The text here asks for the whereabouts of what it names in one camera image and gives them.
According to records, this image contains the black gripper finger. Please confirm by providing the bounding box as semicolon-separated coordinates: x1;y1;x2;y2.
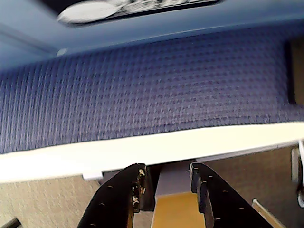
77;163;147;228
191;162;268;228

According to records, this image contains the white counter edge board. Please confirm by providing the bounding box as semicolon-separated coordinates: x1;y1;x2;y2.
0;121;304;184

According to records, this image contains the silver metal rod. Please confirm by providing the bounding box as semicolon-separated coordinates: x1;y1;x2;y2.
252;198;281;228

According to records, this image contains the yellow wooden block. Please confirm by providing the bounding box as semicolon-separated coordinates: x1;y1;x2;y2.
151;169;207;228

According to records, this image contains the black bar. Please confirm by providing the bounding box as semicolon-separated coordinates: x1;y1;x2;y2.
0;217;22;228

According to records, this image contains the blue woven mat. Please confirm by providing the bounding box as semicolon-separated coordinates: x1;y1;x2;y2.
0;25;304;155

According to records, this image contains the brown box with black rim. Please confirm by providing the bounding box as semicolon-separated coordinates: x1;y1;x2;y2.
285;39;304;105

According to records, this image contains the white wall socket plate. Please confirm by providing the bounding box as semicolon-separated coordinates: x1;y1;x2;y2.
291;148;301;184

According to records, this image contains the white cable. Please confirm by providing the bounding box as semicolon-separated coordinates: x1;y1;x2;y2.
296;140;304;208

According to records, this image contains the thin white rail strip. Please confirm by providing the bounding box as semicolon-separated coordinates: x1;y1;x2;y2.
0;30;69;57

